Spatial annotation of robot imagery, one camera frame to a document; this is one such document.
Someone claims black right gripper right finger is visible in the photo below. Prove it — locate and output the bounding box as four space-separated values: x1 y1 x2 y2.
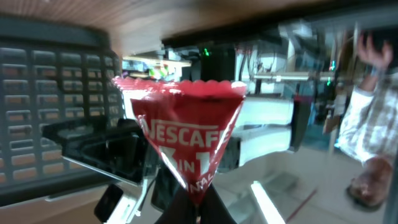
199 184 236 224

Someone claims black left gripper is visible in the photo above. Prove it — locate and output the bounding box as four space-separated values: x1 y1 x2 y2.
42 116 149 184

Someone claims red Nescafe stick sachet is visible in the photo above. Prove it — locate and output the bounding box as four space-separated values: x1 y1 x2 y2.
112 77 246 204

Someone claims grey plastic mesh basket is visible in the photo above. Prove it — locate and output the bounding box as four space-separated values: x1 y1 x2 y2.
1 17 123 207

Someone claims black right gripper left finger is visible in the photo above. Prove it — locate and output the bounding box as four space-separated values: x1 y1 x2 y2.
154 187 196 224

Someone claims person in checked shirt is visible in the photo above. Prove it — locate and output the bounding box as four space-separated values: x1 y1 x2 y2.
338 28 397 212

